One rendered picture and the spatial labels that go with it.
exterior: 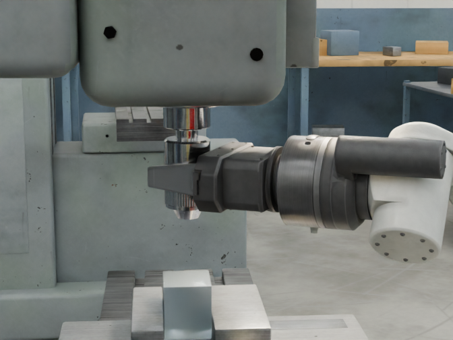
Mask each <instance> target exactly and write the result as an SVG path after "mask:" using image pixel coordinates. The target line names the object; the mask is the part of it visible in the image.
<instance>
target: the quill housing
mask: <svg viewBox="0 0 453 340"><path fill-rule="evenodd" d="M78 36H79V60H80V82H81V85H82V88H83V90H84V92H85V93H86V95H87V96H88V97H89V98H90V99H91V100H92V101H93V102H95V103H97V104H99V105H102V106H106V107H201V106H257V105H265V104H266V103H269V102H270V101H272V100H274V99H275V98H276V97H277V96H278V95H279V94H280V91H281V90H282V87H283V86H284V80H285V76H286V0H78Z"/></svg>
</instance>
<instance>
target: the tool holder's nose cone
mask: <svg viewBox="0 0 453 340"><path fill-rule="evenodd" d="M173 211H174V212H175V214H176V216H177V218H178V219H185V220H190V219H196V218H198V217H199V215H200V213H201V211H199V210H173Z"/></svg>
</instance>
